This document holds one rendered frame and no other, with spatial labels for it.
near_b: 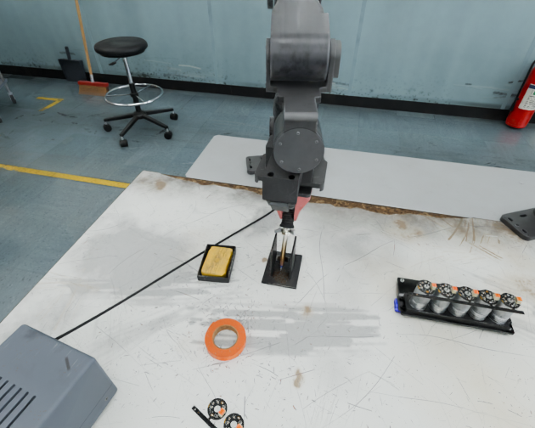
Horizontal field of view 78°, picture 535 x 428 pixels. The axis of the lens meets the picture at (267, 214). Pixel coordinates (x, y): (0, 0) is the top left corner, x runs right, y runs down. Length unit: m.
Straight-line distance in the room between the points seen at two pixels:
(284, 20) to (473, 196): 0.60
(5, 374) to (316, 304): 0.40
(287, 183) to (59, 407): 0.33
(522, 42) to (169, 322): 3.05
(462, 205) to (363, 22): 2.32
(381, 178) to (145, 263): 0.56
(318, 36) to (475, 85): 2.87
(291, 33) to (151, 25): 3.10
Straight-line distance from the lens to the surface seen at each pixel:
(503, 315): 0.60
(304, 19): 0.44
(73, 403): 0.46
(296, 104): 0.38
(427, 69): 3.12
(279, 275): 0.58
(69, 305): 0.64
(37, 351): 0.48
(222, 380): 0.50
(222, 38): 3.22
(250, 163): 0.84
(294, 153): 0.37
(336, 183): 0.80
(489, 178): 0.96
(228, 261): 0.59
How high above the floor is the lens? 1.21
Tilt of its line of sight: 41 degrees down
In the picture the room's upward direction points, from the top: straight up
